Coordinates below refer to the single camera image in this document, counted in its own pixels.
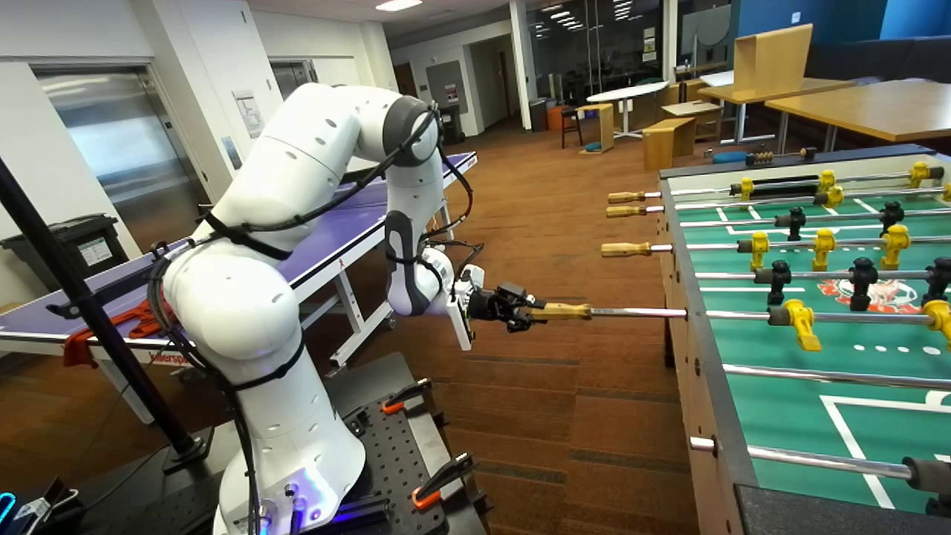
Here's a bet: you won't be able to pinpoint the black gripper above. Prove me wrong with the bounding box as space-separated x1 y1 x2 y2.
464 281 546 336

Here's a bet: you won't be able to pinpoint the foosball rod three yellow players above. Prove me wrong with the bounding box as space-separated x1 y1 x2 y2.
528 293 951 355

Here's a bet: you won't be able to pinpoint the foosball rod five yellow players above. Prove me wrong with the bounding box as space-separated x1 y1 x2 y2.
598 225 951 277

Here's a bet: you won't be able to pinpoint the foosball rod two yellow players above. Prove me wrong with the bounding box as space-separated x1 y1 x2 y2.
604 176 951 220

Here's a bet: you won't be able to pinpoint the foosball rod yellow goalie players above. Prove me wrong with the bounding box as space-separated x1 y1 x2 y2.
607 158 949 207

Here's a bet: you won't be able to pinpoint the foosball rod three black players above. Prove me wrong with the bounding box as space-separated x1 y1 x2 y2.
681 195 951 244

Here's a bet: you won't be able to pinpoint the foosball rod black goalie players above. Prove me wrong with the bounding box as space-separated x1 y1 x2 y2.
686 430 951 498

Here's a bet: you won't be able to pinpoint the foosball rod five black players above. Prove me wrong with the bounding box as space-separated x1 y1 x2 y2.
692 253 951 314

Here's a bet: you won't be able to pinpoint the small wooden box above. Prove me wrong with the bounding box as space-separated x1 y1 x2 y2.
577 100 617 153

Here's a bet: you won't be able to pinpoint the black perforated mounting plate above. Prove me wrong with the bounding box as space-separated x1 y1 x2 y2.
320 390 493 535

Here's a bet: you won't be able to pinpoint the wooden bench box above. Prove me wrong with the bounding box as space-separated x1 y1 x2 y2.
638 115 698 173

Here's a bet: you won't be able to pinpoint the white round table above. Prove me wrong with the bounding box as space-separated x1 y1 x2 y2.
582 79 672 143

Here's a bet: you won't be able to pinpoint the wooden foosball table green field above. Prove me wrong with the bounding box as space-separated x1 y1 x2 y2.
656 146 951 535

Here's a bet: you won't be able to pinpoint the upright wooden panel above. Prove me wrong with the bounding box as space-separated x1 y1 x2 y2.
730 22 817 107

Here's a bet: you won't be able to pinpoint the red clamp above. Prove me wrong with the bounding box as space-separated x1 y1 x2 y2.
123 300 167 343
62 329 97 369

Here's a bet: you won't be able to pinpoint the large wooden table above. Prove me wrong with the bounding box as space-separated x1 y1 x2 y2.
765 73 951 152

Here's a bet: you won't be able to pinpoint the black box cart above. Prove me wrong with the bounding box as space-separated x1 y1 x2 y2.
26 210 132 291

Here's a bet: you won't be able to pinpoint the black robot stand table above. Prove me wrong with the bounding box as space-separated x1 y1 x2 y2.
56 349 499 535

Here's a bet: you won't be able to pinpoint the black tripod pole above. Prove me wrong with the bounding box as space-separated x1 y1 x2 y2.
0 158 206 471

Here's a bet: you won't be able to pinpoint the small black clip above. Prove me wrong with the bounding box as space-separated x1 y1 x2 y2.
13 479 84 535

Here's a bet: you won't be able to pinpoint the black clamp orange handle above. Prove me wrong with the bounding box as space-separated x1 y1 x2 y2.
381 375 436 419
411 450 476 517

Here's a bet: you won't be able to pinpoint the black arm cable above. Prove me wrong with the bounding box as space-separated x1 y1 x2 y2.
146 100 478 535

